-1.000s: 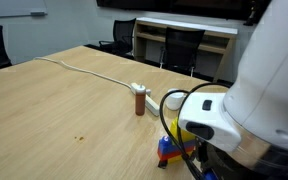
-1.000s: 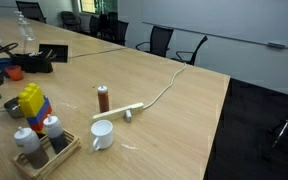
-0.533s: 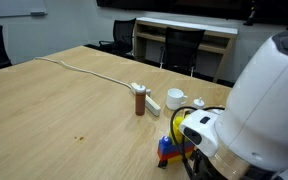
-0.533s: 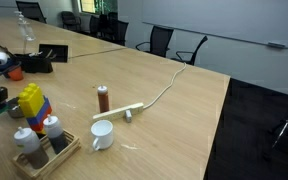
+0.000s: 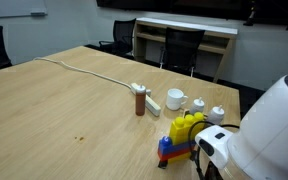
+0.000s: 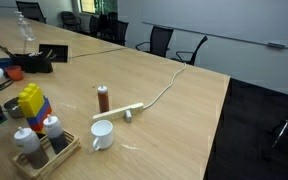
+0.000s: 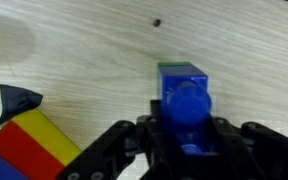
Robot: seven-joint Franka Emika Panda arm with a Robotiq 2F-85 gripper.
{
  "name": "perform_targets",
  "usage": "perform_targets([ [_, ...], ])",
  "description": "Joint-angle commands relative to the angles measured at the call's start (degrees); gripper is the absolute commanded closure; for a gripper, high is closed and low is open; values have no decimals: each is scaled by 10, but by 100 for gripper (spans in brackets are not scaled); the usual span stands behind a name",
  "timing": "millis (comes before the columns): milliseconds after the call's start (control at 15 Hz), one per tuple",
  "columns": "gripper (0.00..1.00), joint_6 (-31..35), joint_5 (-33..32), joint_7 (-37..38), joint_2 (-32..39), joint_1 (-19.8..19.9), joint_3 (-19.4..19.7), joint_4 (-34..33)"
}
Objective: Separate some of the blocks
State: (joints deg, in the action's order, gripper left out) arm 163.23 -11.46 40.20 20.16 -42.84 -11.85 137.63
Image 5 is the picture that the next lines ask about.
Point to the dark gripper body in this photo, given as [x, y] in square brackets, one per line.
[213, 172]

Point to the blue toy block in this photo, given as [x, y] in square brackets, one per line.
[172, 146]

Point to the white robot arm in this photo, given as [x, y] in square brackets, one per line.
[274, 133]

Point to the thin yellow toy block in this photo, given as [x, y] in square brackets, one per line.
[179, 158]

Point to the red toy block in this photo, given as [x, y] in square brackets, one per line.
[174, 154]

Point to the small black piece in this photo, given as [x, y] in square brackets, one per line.
[163, 164]

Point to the yellow toy block with studs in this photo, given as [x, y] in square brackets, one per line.
[184, 130]

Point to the white ceramic mug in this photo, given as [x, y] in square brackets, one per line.
[175, 99]

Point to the white power strip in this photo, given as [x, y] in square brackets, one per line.
[152, 104]

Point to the brown squeeze bottle white cap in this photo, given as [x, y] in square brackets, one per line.
[140, 101]

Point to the wooden console desk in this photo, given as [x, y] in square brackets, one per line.
[217, 40]

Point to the whiteboard eraser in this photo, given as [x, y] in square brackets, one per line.
[38, 13]

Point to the whiteboard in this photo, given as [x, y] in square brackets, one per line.
[10, 8]

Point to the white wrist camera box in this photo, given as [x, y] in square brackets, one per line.
[215, 145]

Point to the black wall screen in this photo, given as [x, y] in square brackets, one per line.
[184, 8]

